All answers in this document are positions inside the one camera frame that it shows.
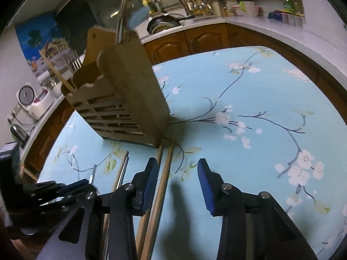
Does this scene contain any green bottle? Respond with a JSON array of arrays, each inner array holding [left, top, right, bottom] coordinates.
[[283, 0, 295, 14]]

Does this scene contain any floral blue tablecloth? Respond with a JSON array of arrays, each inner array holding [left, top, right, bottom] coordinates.
[[38, 46, 347, 260]]

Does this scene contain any steel chopstick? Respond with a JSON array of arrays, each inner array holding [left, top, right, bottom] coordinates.
[[115, 0, 126, 45], [89, 165, 97, 184], [102, 151, 129, 259]]

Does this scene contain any wooden utensil holder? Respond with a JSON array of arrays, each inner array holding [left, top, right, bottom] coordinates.
[[61, 26, 169, 148]]

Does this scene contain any white rice cooker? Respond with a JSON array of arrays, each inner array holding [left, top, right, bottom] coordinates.
[[16, 83, 55, 120]]

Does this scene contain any tropical fruit poster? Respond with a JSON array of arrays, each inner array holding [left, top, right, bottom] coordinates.
[[15, 13, 69, 77]]

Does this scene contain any steel electric kettle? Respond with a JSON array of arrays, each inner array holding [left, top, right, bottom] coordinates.
[[10, 124, 29, 148]]

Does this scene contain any black wok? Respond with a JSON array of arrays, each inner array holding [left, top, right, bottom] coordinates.
[[146, 13, 196, 35]]

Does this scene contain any carved wooden chopstick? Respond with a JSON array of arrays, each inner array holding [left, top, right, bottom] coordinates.
[[39, 51, 75, 92]]

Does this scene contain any steel fork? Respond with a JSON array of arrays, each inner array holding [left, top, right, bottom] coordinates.
[[70, 49, 82, 70]]

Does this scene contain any countertop utensil rack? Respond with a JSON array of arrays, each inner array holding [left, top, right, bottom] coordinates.
[[179, 0, 216, 16]]

